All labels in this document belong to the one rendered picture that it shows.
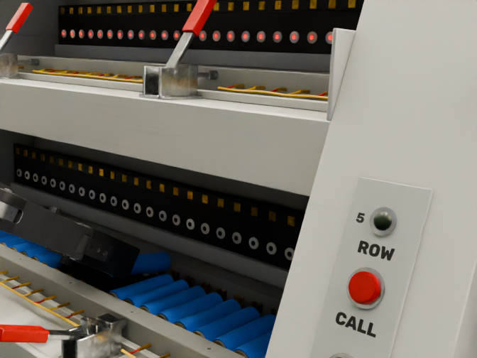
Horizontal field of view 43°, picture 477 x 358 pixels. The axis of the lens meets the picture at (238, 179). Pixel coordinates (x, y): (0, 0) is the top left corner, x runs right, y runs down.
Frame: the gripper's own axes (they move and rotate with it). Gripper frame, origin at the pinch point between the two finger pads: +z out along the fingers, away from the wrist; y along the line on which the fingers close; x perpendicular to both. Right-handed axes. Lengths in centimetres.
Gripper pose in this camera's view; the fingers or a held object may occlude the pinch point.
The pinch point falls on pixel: (94, 248)
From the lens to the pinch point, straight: 53.0
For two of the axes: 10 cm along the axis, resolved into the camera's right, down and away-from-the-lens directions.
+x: -3.7, 9.1, -2.0
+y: -7.5, -1.6, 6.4
